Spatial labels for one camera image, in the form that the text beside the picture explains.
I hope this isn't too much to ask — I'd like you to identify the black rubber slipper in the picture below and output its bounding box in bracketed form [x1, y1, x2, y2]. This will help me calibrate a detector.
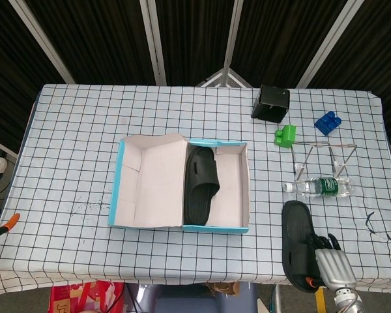
[281, 200, 323, 291]
[182, 146, 221, 226]

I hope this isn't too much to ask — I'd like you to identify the green toy building block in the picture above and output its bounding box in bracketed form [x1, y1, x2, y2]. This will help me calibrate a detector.
[274, 125, 297, 149]

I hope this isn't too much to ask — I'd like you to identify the metal table leg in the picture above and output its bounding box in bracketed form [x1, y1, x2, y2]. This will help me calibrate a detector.
[269, 285, 283, 313]

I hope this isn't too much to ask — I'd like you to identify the metal wire stand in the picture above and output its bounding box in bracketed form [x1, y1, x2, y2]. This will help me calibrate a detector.
[291, 140, 358, 181]

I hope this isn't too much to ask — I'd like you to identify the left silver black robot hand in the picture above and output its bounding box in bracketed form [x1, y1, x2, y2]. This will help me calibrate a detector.
[0, 213, 21, 242]

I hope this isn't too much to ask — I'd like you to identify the small black cardboard box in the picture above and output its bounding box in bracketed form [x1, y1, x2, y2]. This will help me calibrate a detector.
[250, 84, 291, 124]

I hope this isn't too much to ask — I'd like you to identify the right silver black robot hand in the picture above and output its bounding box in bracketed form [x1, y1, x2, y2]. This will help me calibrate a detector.
[304, 233, 358, 291]

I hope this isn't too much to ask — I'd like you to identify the red patterned bag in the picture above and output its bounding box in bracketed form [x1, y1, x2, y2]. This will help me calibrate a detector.
[49, 280, 126, 313]

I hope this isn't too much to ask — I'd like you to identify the brown paper bag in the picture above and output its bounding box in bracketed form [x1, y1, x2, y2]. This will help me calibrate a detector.
[204, 280, 241, 296]

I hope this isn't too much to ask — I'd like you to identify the dark white-framed folding screen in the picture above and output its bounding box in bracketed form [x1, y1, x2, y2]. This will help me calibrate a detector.
[0, 0, 391, 154]

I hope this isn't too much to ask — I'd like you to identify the grey blue chair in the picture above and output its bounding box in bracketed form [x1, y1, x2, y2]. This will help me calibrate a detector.
[126, 282, 258, 313]

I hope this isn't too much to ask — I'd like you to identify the white black checked tablecloth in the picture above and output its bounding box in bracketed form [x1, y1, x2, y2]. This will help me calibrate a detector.
[0, 83, 391, 297]

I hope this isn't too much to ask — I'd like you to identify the teal cardboard shoe box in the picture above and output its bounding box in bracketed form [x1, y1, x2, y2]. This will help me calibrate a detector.
[108, 133, 251, 234]

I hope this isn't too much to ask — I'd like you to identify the yellow strip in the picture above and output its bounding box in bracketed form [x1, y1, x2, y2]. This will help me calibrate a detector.
[315, 288, 325, 313]

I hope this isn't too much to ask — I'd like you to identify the clear green-label water bottle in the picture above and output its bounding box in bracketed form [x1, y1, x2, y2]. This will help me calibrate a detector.
[283, 175, 355, 198]

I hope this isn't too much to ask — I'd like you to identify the blue toy building block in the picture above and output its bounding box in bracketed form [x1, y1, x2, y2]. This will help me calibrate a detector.
[314, 111, 342, 135]

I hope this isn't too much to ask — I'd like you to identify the white metal triangular stand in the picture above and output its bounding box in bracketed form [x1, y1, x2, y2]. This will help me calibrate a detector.
[195, 68, 253, 89]

